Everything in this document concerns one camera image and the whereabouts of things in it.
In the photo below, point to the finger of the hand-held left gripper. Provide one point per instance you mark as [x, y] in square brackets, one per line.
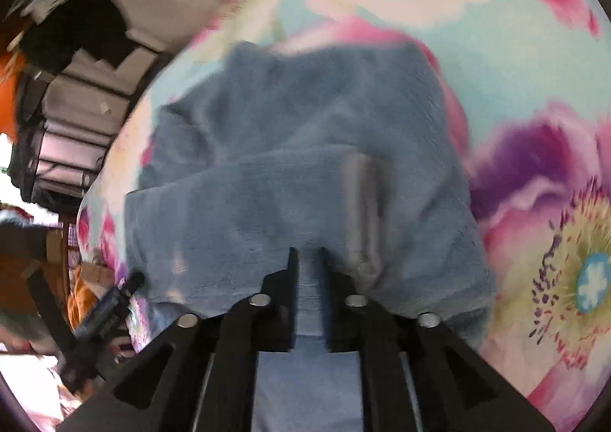
[110, 305]

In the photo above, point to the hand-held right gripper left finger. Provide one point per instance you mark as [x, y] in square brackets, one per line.
[285, 317]

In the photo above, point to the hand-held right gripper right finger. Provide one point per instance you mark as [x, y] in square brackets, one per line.
[332, 317]

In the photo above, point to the blue fleece garment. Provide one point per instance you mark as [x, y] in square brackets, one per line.
[286, 150]

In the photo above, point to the black metal chair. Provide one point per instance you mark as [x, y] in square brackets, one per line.
[52, 126]

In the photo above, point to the orange bag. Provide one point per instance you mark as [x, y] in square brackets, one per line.
[7, 93]

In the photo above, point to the black hanging garment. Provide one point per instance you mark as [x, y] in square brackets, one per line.
[71, 21]

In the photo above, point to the floral printed blanket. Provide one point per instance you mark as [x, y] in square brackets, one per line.
[525, 78]

